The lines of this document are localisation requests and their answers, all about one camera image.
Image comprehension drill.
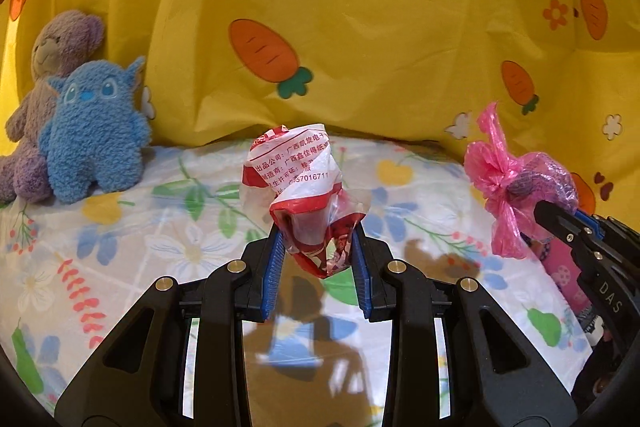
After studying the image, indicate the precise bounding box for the red and white plastic wrapper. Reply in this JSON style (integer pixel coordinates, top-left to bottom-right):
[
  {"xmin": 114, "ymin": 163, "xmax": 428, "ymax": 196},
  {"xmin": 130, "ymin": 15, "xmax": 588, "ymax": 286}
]
[{"xmin": 241, "ymin": 123, "xmax": 371, "ymax": 279}]

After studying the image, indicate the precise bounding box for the floral bed sheet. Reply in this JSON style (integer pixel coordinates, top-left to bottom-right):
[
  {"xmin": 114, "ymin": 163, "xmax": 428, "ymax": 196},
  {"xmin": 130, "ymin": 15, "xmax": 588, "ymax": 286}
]
[{"xmin": 0, "ymin": 134, "xmax": 601, "ymax": 427}]

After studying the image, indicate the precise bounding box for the person's right hand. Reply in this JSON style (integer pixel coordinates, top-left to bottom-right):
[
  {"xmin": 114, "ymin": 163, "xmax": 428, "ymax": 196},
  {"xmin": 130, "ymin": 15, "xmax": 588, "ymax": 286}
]
[{"xmin": 587, "ymin": 372, "xmax": 618, "ymax": 400}]

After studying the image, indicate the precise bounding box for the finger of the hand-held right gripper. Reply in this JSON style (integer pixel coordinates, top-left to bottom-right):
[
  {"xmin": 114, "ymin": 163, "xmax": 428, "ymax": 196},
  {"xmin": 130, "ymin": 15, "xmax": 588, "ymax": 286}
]
[
  {"xmin": 533, "ymin": 201, "xmax": 588, "ymax": 255},
  {"xmin": 574, "ymin": 208, "xmax": 611, "ymax": 240}
]

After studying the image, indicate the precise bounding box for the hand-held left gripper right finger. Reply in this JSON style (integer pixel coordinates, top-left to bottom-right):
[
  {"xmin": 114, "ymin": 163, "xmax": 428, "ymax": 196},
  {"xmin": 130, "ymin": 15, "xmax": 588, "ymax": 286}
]
[{"xmin": 350, "ymin": 227, "xmax": 577, "ymax": 427}]

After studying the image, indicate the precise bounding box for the yellow carrot print curtain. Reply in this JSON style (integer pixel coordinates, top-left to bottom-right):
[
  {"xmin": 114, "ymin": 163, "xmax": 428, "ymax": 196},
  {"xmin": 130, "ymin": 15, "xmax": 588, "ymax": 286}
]
[{"xmin": 0, "ymin": 0, "xmax": 640, "ymax": 228}]

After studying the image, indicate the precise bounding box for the purple teddy bear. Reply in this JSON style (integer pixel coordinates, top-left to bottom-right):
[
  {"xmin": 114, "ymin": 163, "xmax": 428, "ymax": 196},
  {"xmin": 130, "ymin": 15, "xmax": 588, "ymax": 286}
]
[{"xmin": 0, "ymin": 10, "xmax": 106, "ymax": 202}]

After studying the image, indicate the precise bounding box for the pink plastic bucket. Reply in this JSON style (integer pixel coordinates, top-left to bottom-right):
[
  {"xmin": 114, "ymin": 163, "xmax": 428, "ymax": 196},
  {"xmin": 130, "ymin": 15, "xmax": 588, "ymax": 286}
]
[{"xmin": 520, "ymin": 229, "xmax": 601, "ymax": 323}]

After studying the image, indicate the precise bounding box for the blue plush toy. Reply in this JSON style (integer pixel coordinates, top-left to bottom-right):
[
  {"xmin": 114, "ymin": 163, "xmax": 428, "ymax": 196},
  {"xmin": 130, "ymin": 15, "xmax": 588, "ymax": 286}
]
[{"xmin": 39, "ymin": 56, "xmax": 153, "ymax": 205}]

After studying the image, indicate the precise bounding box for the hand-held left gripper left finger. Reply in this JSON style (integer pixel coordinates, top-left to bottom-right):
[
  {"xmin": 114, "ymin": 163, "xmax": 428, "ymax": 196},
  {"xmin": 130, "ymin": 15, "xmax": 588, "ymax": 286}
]
[{"xmin": 54, "ymin": 224, "xmax": 287, "ymax": 427}]

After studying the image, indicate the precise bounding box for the pink plastic bag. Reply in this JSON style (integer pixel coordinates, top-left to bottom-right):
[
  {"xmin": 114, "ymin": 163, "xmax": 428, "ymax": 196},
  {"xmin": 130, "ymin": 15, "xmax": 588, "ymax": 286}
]
[{"xmin": 464, "ymin": 102, "xmax": 580, "ymax": 260}]

